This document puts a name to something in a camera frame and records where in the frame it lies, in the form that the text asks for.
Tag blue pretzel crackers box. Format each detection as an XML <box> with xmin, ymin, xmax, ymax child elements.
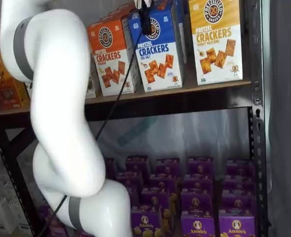
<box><xmin>128</xmin><ymin>3</ymin><xmax>185</xmax><ymax>93</ymax></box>
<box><xmin>173</xmin><ymin>0</ymin><xmax>188</xmax><ymax>65</ymax></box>

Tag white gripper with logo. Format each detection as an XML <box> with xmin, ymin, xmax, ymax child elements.
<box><xmin>134</xmin><ymin>0</ymin><xmax>153</xmax><ymax>36</ymax></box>

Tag translucent plastic sheet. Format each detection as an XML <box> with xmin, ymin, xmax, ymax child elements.
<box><xmin>88</xmin><ymin>108</ymin><xmax>251</xmax><ymax>168</ymax></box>

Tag dark orange snack box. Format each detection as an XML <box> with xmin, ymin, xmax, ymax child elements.
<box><xmin>0</xmin><ymin>51</ymin><xmax>31</xmax><ymax>111</ymax></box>

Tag black cable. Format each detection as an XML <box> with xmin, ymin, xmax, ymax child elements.
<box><xmin>39</xmin><ymin>32</ymin><xmax>147</xmax><ymax>237</ymax></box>

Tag yellow and white snack box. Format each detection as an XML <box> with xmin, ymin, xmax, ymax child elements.
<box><xmin>85</xmin><ymin>53</ymin><xmax>102</xmax><ymax>98</ymax></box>

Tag brown shelf board with crackers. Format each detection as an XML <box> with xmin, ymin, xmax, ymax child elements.
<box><xmin>0</xmin><ymin>80</ymin><xmax>252</xmax><ymax>117</ymax></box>

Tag orange pretzel crackers box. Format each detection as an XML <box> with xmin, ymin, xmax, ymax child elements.
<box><xmin>98</xmin><ymin>3</ymin><xmax>136</xmax><ymax>24</ymax></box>
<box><xmin>86</xmin><ymin>18</ymin><xmax>141</xmax><ymax>97</ymax></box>

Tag yellow pretzel crackers box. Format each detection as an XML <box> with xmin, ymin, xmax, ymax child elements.
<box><xmin>188</xmin><ymin>0</ymin><xmax>244</xmax><ymax>86</ymax></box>

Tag dark metal shelf frame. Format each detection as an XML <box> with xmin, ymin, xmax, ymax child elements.
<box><xmin>0</xmin><ymin>0</ymin><xmax>271</xmax><ymax>237</ymax></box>

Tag purple Annie's box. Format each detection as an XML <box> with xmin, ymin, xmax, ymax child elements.
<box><xmin>218</xmin><ymin>209</ymin><xmax>256</xmax><ymax>237</ymax></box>
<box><xmin>115</xmin><ymin>171</ymin><xmax>144</xmax><ymax>190</ymax></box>
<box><xmin>140</xmin><ymin>187</ymin><xmax>170</xmax><ymax>210</ymax></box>
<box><xmin>149</xmin><ymin>174</ymin><xmax>177</xmax><ymax>190</ymax></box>
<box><xmin>180</xmin><ymin>211</ymin><xmax>215</xmax><ymax>237</ymax></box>
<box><xmin>186</xmin><ymin>157</ymin><xmax>214</xmax><ymax>176</ymax></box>
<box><xmin>180</xmin><ymin>189</ymin><xmax>214</xmax><ymax>213</ymax></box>
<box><xmin>225</xmin><ymin>159</ymin><xmax>256</xmax><ymax>176</ymax></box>
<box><xmin>37</xmin><ymin>204</ymin><xmax>69</xmax><ymax>237</ymax></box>
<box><xmin>220</xmin><ymin>189</ymin><xmax>256</xmax><ymax>212</ymax></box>
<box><xmin>126</xmin><ymin>187</ymin><xmax>142</xmax><ymax>208</ymax></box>
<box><xmin>125</xmin><ymin>155</ymin><xmax>150</xmax><ymax>173</ymax></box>
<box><xmin>183</xmin><ymin>174</ymin><xmax>214</xmax><ymax>191</ymax></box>
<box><xmin>105</xmin><ymin>158</ymin><xmax>116</xmax><ymax>180</ymax></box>
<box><xmin>131</xmin><ymin>206</ymin><xmax>162</xmax><ymax>237</ymax></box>
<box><xmin>223</xmin><ymin>174</ymin><xmax>256</xmax><ymax>192</ymax></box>
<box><xmin>156</xmin><ymin>158</ymin><xmax>180</xmax><ymax>176</ymax></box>

